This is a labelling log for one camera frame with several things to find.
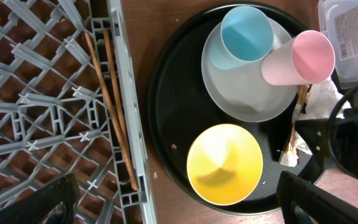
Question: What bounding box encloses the clear plastic storage box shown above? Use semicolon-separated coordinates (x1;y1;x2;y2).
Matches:
318;0;358;83

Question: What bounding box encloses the yellow plastic bowl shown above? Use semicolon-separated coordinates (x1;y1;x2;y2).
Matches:
186;124;264;206

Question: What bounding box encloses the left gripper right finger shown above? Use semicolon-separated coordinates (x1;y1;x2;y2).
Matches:
277;171;358;224

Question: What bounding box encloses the blue plastic cup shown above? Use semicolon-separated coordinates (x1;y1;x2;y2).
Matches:
208;6;274;70

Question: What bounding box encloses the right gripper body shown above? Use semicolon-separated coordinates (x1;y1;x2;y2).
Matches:
295;84;358;180

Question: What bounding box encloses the white napkin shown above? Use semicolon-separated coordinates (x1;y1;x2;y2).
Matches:
299;78;343;120

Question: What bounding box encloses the round black tray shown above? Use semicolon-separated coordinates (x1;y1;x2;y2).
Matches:
147;2;296;215

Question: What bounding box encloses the pink plastic cup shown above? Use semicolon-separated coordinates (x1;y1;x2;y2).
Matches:
261;30;336;85

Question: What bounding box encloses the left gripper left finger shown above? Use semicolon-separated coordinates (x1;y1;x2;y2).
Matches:
0;174;80;224

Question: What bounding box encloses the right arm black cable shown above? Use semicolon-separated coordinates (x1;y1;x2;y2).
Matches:
327;79;358;178

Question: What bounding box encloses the grey dishwasher rack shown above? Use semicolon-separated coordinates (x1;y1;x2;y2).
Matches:
0;1;157;223

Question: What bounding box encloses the grey round plate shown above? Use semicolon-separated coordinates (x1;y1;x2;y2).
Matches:
201;18;297;122

